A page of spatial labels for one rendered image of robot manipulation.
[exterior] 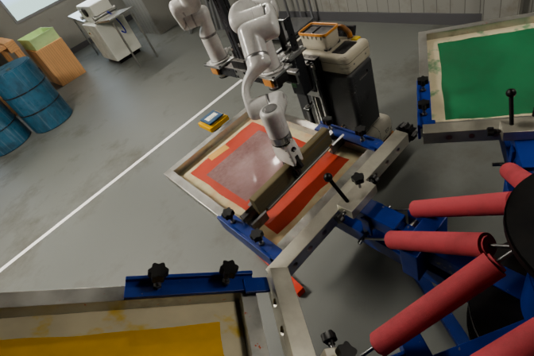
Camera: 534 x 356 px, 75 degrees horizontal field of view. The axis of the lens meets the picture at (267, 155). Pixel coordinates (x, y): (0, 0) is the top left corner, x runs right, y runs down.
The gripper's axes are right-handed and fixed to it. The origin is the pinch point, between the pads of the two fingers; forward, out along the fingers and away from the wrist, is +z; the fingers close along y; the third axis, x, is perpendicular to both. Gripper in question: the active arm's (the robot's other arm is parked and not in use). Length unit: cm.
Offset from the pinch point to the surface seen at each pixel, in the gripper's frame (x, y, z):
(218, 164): 9.6, 43.1, 8.7
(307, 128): -25.1, 16.7, 5.4
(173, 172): 26, 56, 5
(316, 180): -5.0, -4.5, 8.4
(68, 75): -26, 657, 99
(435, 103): -62, -21, 9
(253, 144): -8.1, 37.2, 8.8
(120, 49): -116, 581, 87
